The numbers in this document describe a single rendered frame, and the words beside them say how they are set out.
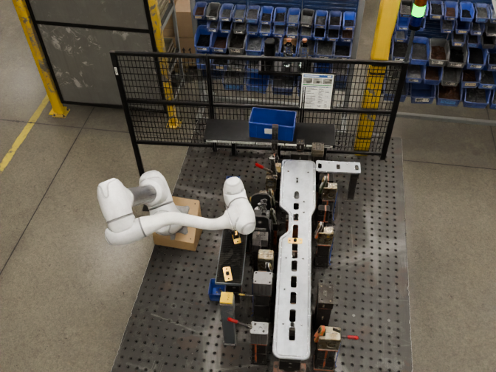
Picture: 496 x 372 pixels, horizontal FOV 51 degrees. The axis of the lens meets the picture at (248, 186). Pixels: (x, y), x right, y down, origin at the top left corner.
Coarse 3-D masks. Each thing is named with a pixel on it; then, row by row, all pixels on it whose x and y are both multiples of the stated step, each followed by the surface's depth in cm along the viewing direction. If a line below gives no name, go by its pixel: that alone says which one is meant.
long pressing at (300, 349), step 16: (288, 160) 347; (304, 160) 348; (288, 176) 337; (304, 176) 337; (288, 192) 328; (304, 192) 328; (288, 208) 320; (304, 208) 319; (288, 224) 311; (304, 224) 311; (304, 240) 303; (288, 256) 296; (304, 256) 296; (288, 272) 289; (304, 272) 289; (288, 288) 282; (304, 288) 282; (288, 304) 276; (304, 304) 275; (288, 320) 269; (304, 320) 269; (288, 336) 264; (304, 336) 263; (272, 352) 259; (288, 352) 258; (304, 352) 258
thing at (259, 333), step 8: (256, 328) 260; (264, 328) 260; (256, 336) 260; (264, 336) 260; (256, 344) 267; (264, 344) 266; (256, 352) 275; (264, 352) 274; (256, 360) 282; (264, 360) 281
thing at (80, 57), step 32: (32, 0) 446; (64, 0) 439; (96, 0) 434; (128, 0) 428; (32, 32) 467; (64, 32) 464; (96, 32) 459; (128, 32) 453; (160, 32) 444; (64, 64) 491; (96, 64) 484; (160, 64) 469; (64, 96) 522; (96, 96) 515
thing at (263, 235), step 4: (256, 232) 298; (260, 232) 298; (264, 232) 298; (252, 236) 297; (256, 236) 296; (260, 236) 296; (264, 236) 296; (264, 240) 294; (264, 244) 297; (264, 248) 300; (252, 268) 326; (252, 272) 323; (252, 276) 322
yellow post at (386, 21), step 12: (384, 0) 301; (396, 0) 300; (384, 12) 306; (396, 12) 305; (384, 24) 312; (384, 36) 318; (372, 48) 332; (384, 48) 323; (384, 60) 329; (372, 72) 337; (384, 72) 336; (372, 84) 344; (360, 120) 369; (360, 132) 375; (360, 144) 384
